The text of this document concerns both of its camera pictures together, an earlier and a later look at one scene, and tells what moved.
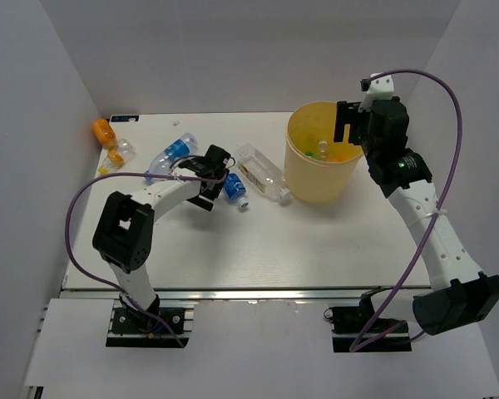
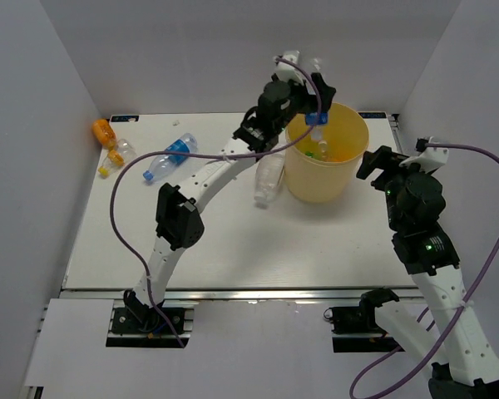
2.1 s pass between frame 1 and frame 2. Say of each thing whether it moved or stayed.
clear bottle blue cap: stayed
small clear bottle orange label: stayed
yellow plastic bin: stayed
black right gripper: moved
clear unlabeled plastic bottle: stayed
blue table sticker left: stayed
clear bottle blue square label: moved
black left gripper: moved
